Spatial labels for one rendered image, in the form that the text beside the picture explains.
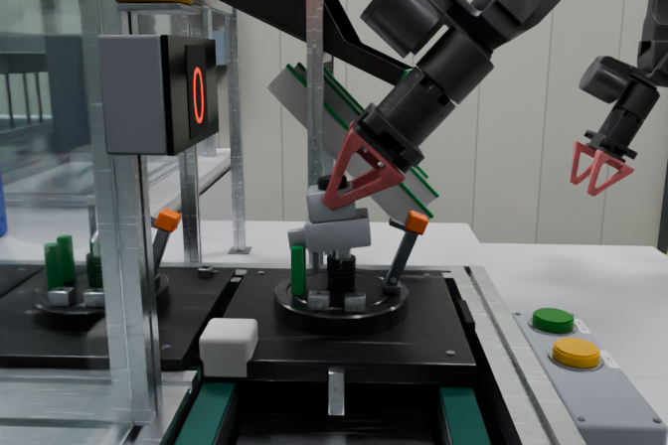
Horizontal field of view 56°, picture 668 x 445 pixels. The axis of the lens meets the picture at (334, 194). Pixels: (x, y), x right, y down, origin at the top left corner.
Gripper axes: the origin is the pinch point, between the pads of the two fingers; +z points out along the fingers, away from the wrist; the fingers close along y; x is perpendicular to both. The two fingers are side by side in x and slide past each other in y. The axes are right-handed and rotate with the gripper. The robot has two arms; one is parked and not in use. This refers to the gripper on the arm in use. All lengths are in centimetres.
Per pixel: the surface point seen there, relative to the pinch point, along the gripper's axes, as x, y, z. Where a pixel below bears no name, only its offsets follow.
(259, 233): 2, -64, 30
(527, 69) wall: 71, -322, -71
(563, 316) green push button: 25.1, 1.7, -6.7
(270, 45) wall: -52, -325, 22
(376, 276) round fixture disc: 10.2, -4.3, 4.6
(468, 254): 33, -52, 2
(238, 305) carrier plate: 0.6, -0.1, 15.8
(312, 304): 5.0, 5.7, 8.2
